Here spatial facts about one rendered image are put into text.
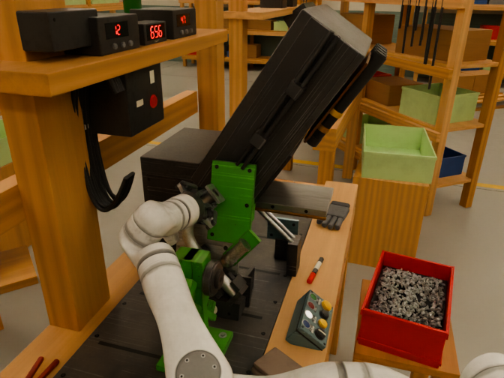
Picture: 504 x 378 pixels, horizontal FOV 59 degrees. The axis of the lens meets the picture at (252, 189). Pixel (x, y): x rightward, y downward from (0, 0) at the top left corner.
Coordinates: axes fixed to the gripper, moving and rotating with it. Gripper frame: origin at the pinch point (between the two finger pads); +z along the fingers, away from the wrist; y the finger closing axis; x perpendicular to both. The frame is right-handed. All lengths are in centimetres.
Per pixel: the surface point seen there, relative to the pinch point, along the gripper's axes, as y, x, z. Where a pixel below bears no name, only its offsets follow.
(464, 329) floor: -129, -10, 145
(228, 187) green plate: -0.7, -5.5, 2.8
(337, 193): -24, -13, 81
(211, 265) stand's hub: -13.0, -0.9, -21.0
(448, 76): -17, -99, 240
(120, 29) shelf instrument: 39.1, -14.2, -13.7
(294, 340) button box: -39.4, 2.1, -5.4
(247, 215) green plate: -9.4, -4.9, 2.8
